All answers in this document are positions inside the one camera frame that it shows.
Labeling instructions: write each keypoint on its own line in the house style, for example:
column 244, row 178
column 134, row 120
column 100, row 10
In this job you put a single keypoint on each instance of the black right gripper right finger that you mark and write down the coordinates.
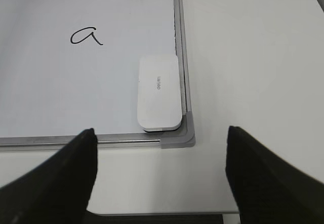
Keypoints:
column 266, row 188

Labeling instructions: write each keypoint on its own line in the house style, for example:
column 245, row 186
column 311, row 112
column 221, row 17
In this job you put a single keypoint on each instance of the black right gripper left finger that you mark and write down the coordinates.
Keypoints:
column 58, row 190

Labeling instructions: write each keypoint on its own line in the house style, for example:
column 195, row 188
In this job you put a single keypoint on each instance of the white whiteboard eraser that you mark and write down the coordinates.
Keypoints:
column 159, row 106

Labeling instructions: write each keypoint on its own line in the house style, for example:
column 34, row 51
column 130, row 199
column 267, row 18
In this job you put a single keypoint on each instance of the grey framed whiteboard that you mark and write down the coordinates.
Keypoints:
column 70, row 65

